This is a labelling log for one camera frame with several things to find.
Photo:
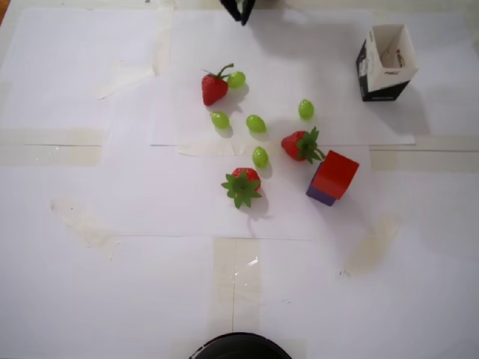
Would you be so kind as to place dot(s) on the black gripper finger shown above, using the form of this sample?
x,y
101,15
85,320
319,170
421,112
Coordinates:
x,y
247,15
232,7

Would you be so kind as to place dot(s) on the red wooden cube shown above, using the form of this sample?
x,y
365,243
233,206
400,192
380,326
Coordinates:
x,y
335,172

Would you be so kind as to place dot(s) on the purple wooden cube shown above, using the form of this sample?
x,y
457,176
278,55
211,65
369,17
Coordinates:
x,y
318,196

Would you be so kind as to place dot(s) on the green plastic grape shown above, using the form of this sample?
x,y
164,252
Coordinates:
x,y
220,120
260,157
256,123
306,109
236,79

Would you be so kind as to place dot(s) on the red plastic strawberry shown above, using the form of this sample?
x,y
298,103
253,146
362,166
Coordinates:
x,y
213,89
293,146
243,183

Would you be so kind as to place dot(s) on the open white black cardboard box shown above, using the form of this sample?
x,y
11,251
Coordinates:
x,y
389,52

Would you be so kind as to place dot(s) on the black round object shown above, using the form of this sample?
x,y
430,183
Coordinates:
x,y
239,348

